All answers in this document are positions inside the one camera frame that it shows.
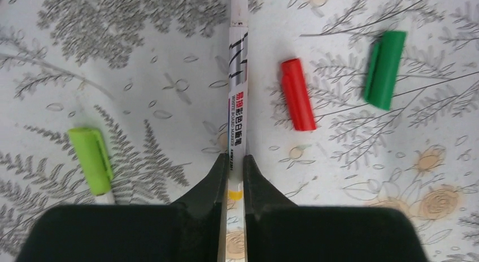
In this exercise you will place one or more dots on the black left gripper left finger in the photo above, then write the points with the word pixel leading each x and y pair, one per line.
pixel 192 228

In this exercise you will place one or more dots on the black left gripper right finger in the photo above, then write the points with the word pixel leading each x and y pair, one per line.
pixel 277 229

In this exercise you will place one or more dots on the white marker pen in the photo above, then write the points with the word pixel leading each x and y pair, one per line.
pixel 105 199
pixel 237 96

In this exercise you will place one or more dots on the light green pen cap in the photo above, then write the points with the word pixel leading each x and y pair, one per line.
pixel 92 154

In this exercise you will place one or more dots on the red pen cap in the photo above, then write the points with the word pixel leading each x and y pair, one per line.
pixel 296 95

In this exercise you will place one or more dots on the floral patterned table cover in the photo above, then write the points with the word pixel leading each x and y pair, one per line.
pixel 152 76

